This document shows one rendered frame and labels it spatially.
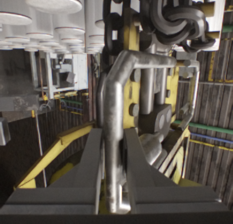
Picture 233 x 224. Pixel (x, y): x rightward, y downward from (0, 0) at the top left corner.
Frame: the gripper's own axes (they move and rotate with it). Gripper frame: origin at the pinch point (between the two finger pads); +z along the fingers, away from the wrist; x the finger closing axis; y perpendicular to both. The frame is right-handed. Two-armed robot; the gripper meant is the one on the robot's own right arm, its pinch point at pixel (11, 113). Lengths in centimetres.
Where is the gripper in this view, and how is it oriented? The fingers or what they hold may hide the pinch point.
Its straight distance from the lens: 26.9
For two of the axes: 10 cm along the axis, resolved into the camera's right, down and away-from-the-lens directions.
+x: -2.0, -2.5, 9.5
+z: 9.8, -0.4, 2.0
